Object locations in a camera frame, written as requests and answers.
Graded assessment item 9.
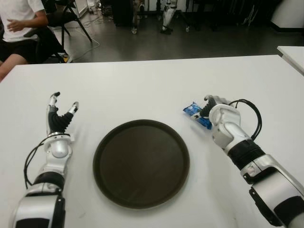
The white display board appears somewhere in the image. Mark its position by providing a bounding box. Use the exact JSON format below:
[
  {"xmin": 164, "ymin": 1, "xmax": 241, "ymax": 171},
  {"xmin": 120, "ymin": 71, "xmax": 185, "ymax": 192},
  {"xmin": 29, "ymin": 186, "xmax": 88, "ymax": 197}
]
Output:
[{"xmin": 75, "ymin": 0, "xmax": 88, "ymax": 19}]

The white humanoid robot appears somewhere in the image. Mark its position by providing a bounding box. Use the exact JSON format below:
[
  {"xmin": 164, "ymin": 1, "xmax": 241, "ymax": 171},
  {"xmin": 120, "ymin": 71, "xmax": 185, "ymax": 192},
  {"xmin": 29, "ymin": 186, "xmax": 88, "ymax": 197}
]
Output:
[{"xmin": 160, "ymin": 0, "xmax": 179, "ymax": 35}]

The black cabinet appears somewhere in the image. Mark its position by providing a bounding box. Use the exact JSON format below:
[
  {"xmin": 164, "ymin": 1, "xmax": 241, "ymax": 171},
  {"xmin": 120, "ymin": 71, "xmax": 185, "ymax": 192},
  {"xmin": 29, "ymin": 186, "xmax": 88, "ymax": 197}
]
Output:
[{"xmin": 111, "ymin": 0, "xmax": 136, "ymax": 27}]

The seated person in white shirt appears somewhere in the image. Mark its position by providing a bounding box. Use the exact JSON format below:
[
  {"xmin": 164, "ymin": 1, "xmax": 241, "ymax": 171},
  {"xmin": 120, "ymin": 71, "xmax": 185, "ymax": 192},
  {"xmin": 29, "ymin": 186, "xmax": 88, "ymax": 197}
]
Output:
[{"xmin": 0, "ymin": 0, "xmax": 49, "ymax": 81}]

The black office chair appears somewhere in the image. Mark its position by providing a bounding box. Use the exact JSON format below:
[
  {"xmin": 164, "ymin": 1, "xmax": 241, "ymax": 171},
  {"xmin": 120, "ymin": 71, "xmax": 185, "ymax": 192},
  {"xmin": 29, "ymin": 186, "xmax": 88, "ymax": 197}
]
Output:
[{"xmin": 23, "ymin": 26, "xmax": 72, "ymax": 64}]

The blue Oreo cookie packet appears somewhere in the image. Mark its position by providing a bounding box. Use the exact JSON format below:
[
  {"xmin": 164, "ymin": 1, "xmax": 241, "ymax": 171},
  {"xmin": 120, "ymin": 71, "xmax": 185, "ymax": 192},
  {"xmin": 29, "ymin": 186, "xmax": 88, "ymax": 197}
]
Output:
[{"xmin": 182, "ymin": 102, "xmax": 213, "ymax": 130}]

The black wheeled robot gantry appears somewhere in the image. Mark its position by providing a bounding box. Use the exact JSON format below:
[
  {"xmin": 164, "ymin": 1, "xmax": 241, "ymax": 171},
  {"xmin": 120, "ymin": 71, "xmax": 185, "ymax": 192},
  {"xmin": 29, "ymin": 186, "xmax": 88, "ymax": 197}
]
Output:
[{"xmin": 129, "ymin": 0, "xmax": 191, "ymax": 34}]

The round dark brown tray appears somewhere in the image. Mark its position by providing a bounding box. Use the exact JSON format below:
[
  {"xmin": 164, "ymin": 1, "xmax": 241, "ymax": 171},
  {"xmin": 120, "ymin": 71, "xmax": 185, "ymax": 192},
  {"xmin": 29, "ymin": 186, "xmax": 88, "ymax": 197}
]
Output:
[{"xmin": 93, "ymin": 119, "xmax": 190, "ymax": 210}]

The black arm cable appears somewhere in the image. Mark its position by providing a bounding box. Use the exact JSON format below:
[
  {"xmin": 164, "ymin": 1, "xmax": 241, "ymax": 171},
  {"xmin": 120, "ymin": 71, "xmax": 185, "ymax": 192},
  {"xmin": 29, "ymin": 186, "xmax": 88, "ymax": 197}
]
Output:
[
  {"xmin": 229, "ymin": 99, "xmax": 262, "ymax": 141},
  {"xmin": 23, "ymin": 137, "xmax": 49, "ymax": 189}
]

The black folding chair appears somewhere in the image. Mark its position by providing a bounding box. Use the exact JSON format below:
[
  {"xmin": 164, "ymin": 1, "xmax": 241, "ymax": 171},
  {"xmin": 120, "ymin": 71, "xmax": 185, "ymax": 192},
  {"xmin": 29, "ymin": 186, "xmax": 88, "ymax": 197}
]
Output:
[{"xmin": 45, "ymin": 0, "xmax": 93, "ymax": 49}]

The white floor cable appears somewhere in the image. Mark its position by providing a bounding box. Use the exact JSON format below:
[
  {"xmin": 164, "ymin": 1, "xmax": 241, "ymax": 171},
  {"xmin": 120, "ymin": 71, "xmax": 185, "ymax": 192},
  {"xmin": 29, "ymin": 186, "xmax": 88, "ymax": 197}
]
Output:
[{"xmin": 70, "ymin": 20, "xmax": 101, "ymax": 63}]

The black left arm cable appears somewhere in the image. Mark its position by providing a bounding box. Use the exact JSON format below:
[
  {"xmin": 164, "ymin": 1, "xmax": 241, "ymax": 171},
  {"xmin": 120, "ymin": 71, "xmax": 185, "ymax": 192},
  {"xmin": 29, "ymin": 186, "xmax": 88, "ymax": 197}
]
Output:
[{"xmin": 23, "ymin": 137, "xmax": 49, "ymax": 189}]

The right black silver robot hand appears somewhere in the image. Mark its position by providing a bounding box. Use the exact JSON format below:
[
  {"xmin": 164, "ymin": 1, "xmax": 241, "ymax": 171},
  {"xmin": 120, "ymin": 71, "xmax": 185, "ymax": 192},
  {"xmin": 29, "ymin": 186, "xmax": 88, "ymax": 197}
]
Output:
[{"xmin": 193, "ymin": 95, "xmax": 231, "ymax": 119}]

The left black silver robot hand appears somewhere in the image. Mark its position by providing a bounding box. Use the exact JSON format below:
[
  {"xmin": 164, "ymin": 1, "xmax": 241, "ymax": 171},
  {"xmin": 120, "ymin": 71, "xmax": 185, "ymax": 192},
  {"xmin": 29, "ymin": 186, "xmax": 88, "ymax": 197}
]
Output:
[{"xmin": 46, "ymin": 92, "xmax": 79, "ymax": 136}]

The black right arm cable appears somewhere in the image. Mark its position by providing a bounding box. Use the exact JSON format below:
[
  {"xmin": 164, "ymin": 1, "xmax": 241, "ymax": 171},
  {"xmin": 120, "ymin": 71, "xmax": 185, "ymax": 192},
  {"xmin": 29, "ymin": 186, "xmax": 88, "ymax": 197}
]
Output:
[{"xmin": 229, "ymin": 99, "xmax": 262, "ymax": 141}]

